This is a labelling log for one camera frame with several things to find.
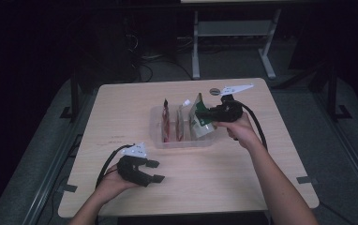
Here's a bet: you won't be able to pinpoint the green white snack packet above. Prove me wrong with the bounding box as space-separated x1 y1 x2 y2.
188 92 217 142

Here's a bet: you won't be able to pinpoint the black floor cables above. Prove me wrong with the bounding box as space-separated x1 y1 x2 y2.
127 32 194 83

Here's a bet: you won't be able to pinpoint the red black snack packet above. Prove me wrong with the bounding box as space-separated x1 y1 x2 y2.
161 98 172 143

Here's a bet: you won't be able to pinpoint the metal floor rail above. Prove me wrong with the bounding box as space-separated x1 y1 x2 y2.
311 92 358 203
21 90 97 225

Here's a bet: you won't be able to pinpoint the orange snack packet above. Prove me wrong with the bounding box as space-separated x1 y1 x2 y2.
176 98 191 143

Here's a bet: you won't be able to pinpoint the black metal stand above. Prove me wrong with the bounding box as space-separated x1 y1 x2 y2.
325 62 353 121
59 71 82 122

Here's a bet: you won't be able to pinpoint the white metal table frame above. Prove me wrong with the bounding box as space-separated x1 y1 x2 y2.
191 8 283 81

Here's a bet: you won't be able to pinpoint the clear plastic container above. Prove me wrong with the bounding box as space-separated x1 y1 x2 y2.
148 103 219 150

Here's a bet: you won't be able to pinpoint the left hand-held gripper cable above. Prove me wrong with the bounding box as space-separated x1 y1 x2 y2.
95 143 136 190

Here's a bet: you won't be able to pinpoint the grey tape strip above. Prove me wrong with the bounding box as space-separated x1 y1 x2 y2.
296 175 319 186
56 183 79 194

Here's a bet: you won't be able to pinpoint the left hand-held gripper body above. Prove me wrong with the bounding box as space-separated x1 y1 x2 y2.
116 142 152 188

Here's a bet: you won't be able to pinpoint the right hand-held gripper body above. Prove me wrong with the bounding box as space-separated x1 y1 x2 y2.
209 83 256 124

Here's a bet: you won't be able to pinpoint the person's right hand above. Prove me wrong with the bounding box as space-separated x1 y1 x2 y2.
213 112 263 152

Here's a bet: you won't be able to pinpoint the person's left hand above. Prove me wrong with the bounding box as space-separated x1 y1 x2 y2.
95 163 142 204

